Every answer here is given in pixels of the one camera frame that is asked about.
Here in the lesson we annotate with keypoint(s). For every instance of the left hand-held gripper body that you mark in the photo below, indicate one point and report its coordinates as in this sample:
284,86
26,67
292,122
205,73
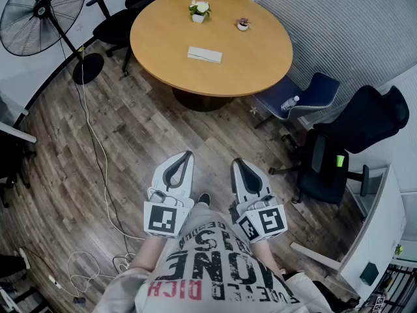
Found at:
161,220

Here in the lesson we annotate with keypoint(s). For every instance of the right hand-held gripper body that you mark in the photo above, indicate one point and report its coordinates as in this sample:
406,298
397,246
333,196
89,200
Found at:
272,222

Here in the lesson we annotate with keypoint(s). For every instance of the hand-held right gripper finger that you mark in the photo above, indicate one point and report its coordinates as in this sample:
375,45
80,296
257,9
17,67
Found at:
265,184
236,181

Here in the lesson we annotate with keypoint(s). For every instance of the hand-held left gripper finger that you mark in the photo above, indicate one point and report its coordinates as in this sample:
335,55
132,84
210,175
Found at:
159,176
190,181

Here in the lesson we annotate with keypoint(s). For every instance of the white glasses case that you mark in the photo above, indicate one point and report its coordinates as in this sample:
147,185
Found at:
204,54

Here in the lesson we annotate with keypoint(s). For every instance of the person's left forearm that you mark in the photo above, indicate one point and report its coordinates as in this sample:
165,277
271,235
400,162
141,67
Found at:
148,253

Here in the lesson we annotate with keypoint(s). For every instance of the person's right forearm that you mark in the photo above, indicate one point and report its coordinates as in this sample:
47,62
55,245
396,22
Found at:
267,256

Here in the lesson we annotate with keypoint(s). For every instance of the person's left black shoe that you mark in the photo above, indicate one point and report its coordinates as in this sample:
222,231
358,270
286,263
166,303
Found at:
204,199

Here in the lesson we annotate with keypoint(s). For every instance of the white plank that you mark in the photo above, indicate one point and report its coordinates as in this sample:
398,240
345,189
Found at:
312,255

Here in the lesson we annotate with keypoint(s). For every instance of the person's printed beige t-shirt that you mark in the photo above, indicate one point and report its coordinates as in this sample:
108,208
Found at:
211,262

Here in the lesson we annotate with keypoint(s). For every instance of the green plastic cup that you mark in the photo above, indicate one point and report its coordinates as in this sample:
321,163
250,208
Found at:
340,161

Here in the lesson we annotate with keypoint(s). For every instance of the clear plastic water bottle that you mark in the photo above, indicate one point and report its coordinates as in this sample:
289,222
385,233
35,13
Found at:
289,103

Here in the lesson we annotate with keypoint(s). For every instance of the white partition desk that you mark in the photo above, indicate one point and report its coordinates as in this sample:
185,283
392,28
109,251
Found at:
374,233

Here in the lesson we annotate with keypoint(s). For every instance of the dark green box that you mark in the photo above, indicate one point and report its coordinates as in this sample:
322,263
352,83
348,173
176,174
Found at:
369,274

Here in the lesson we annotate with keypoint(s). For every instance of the blue fabric chair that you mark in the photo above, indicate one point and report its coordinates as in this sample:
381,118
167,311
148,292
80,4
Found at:
322,86

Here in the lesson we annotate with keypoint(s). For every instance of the white power strip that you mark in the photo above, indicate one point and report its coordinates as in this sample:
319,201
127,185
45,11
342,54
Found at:
54,281

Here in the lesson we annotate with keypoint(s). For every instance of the black high-back office chair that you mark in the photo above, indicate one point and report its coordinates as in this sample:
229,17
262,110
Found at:
374,119

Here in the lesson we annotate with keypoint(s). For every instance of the black metal rack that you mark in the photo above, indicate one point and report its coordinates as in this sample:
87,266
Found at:
397,289

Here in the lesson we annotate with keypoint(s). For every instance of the black armrest office chair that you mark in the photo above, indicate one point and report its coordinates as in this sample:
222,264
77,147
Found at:
114,28

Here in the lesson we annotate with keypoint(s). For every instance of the small pink potted plant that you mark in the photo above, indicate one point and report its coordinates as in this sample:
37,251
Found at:
243,24

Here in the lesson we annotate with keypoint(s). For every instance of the white flower potted plant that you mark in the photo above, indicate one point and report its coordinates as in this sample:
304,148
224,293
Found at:
199,10

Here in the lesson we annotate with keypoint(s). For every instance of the white window blinds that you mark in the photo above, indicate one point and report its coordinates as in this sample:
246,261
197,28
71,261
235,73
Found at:
342,28

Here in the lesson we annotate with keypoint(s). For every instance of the black standing fan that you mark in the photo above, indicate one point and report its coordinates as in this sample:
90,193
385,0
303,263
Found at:
40,10

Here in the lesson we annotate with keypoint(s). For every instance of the dark table pedestal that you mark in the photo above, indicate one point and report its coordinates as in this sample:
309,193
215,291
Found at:
202,101

